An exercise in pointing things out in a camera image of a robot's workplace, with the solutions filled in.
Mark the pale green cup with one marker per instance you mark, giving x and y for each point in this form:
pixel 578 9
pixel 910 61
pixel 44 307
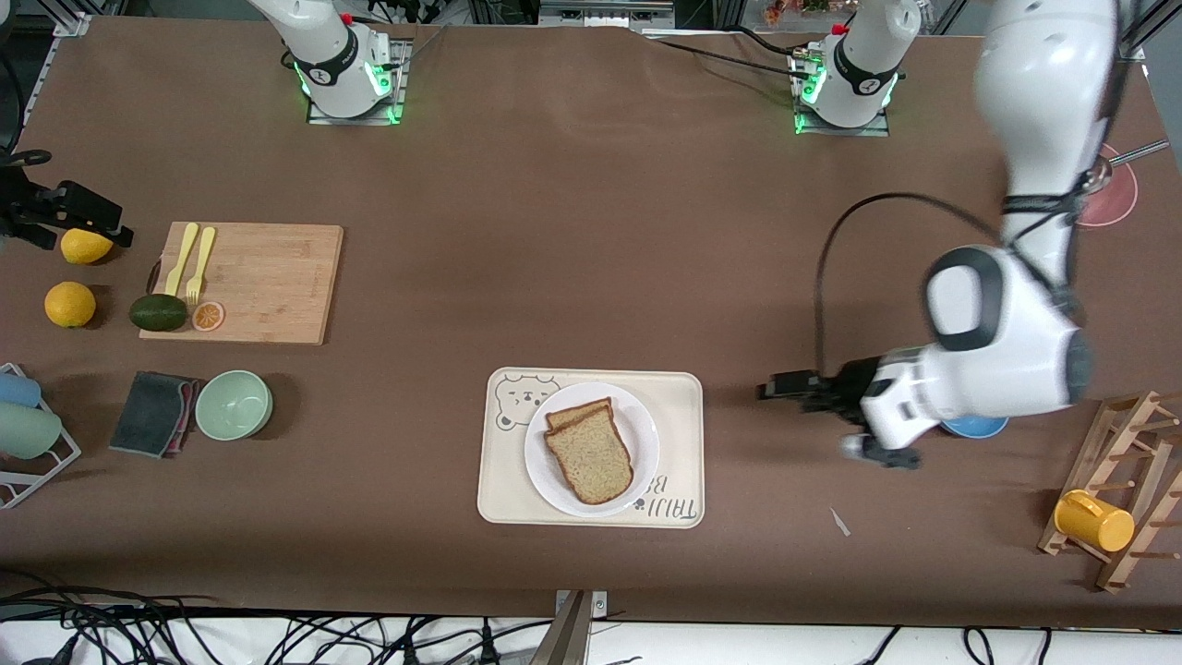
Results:
pixel 26 431

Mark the aluminium corner profile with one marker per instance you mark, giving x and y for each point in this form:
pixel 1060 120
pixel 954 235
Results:
pixel 1154 28

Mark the yellow plastic fork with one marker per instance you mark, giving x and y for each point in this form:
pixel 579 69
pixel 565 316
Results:
pixel 200 263

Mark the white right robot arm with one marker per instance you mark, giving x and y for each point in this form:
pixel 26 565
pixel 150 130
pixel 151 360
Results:
pixel 323 55

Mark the grey tape scrap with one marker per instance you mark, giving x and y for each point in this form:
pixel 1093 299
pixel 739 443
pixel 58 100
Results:
pixel 839 522

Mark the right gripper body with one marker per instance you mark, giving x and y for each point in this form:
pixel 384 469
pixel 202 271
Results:
pixel 44 211

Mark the dark green avocado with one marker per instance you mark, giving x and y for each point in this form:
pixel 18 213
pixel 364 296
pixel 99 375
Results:
pixel 158 313

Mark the brown bread slice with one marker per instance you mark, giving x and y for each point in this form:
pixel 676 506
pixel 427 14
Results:
pixel 572 414
pixel 591 457

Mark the blue bowl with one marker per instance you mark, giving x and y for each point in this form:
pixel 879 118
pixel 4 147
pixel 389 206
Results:
pixel 974 428

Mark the aluminium frame rail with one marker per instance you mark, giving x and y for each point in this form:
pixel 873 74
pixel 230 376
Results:
pixel 605 14

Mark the orange slice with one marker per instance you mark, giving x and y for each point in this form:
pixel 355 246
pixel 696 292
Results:
pixel 208 317

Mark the yellow plastic knife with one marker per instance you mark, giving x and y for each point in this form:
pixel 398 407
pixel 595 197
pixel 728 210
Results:
pixel 180 263

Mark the white round plate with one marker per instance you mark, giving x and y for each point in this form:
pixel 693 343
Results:
pixel 646 443

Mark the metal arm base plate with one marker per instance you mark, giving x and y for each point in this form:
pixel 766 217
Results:
pixel 868 131
pixel 323 118

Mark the pink cloth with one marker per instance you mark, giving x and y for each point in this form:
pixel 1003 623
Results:
pixel 192 406

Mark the cream bear print tray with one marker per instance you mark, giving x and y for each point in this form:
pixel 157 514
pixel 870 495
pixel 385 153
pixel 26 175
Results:
pixel 499 489

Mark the wooden mug rack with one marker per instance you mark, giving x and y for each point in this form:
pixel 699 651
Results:
pixel 1122 443

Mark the dark grey cloth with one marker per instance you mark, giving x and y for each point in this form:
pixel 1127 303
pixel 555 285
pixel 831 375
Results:
pixel 148 416

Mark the light blue cup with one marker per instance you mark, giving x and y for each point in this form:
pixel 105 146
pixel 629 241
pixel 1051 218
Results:
pixel 17 390

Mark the metal spoon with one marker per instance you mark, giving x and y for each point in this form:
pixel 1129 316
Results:
pixel 1140 152

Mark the pink bowl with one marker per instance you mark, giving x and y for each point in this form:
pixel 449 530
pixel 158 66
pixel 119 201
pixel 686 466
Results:
pixel 1117 199

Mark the pale green bowl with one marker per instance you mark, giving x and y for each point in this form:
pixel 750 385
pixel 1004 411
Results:
pixel 233 406

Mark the metal table edge bracket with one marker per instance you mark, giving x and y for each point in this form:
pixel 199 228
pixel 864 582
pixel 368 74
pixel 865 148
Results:
pixel 574 633

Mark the yellow lemon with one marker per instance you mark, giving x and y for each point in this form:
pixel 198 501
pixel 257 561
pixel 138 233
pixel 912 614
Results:
pixel 70 305
pixel 83 251

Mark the wooden cutting board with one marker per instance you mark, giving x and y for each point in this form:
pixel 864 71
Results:
pixel 268 277

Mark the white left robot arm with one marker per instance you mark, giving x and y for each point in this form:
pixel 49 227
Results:
pixel 1043 92

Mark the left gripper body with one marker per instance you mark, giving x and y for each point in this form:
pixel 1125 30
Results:
pixel 847 385

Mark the yellow mug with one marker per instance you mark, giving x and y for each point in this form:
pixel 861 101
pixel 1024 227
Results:
pixel 1094 522

